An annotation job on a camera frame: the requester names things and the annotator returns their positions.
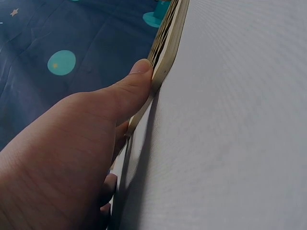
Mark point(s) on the wooden grid puzzle board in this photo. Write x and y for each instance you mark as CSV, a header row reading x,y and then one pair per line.
x,y
168,52

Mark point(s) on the person's left hand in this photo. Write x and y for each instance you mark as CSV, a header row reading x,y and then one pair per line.
x,y
60,155

